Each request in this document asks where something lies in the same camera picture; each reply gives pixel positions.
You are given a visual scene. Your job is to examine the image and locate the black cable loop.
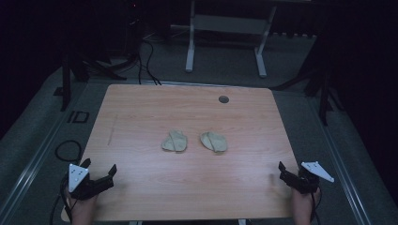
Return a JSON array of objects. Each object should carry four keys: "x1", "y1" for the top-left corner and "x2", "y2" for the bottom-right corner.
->
[{"x1": 54, "y1": 139, "x2": 84, "y2": 163}]

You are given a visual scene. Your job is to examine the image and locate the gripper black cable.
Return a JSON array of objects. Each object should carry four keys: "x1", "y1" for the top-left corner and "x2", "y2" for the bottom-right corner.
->
[
  {"x1": 309, "y1": 187, "x2": 324, "y2": 225},
  {"x1": 49, "y1": 176, "x2": 73, "y2": 225}
]

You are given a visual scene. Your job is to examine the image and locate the white desk frame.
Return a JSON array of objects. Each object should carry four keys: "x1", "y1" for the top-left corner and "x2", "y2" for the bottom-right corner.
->
[{"x1": 185, "y1": 0, "x2": 278, "y2": 79}]

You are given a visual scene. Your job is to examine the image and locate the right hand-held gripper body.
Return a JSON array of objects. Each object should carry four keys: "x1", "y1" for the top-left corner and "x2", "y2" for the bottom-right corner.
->
[{"x1": 281, "y1": 160, "x2": 335, "y2": 195}]

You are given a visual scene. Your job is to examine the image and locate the black floor cables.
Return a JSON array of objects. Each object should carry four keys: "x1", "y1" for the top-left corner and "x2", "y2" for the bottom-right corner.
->
[{"x1": 136, "y1": 38, "x2": 162, "y2": 86}]

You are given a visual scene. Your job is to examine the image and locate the black metal stand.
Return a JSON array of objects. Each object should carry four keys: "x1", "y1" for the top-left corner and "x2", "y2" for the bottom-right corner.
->
[
  {"x1": 270, "y1": 59, "x2": 345, "y2": 127},
  {"x1": 53, "y1": 52, "x2": 128, "y2": 113}
]

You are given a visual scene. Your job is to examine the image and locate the person's left hand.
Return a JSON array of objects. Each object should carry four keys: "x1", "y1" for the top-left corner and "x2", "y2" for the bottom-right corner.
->
[{"x1": 64, "y1": 187, "x2": 99, "y2": 225}]

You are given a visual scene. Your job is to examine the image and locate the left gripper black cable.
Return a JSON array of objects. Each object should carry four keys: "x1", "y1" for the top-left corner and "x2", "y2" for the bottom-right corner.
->
[{"x1": 49, "y1": 176, "x2": 73, "y2": 225}]

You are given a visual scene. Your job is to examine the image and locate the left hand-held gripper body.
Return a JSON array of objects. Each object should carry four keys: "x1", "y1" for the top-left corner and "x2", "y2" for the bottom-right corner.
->
[{"x1": 61, "y1": 162, "x2": 115, "y2": 202}]

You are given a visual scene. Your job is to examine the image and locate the beige sock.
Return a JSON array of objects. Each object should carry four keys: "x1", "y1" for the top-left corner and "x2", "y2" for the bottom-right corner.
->
[
  {"x1": 161, "y1": 129, "x2": 189, "y2": 153},
  {"x1": 200, "y1": 130, "x2": 229, "y2": 154}
]

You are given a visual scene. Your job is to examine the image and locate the metal floor rail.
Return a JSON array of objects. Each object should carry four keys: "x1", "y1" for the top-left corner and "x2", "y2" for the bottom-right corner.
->
[
  {"x1": 304, "y1": 93, "x2": 374, "y2": 225},
  {"x1": 0, "y1": 82, "x2": 92, "y2": 219}
]

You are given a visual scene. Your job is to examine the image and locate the person's right hand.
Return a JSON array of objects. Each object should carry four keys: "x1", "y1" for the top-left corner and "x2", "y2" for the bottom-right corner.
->
[{"x1": 291, "y1": 187, "x2": 322, "y2": 225}]

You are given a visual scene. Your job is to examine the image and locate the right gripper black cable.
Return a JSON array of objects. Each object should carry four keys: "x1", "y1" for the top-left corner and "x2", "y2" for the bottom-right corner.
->
[{"x1": 309, "y1": 187, "x2": 324, "y2": 225}]

